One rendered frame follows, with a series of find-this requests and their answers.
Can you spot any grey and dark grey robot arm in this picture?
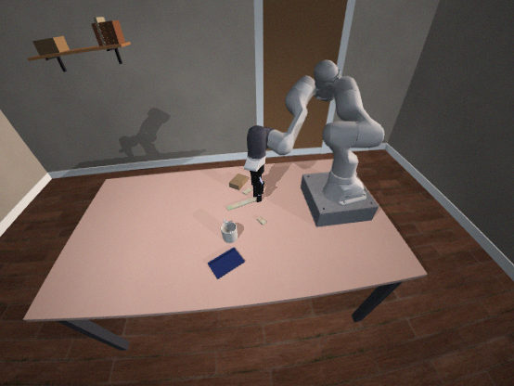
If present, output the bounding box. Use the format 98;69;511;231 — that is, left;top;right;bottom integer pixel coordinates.
244;60;384;206

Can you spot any dark blue rectangular pad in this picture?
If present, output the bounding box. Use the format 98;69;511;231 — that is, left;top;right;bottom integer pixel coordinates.
208;247;245;279

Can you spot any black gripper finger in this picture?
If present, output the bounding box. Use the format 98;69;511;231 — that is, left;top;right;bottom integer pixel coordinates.
251;174;257;198
254;176;264;202

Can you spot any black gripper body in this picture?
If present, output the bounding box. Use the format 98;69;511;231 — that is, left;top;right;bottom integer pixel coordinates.
250;165;264;182

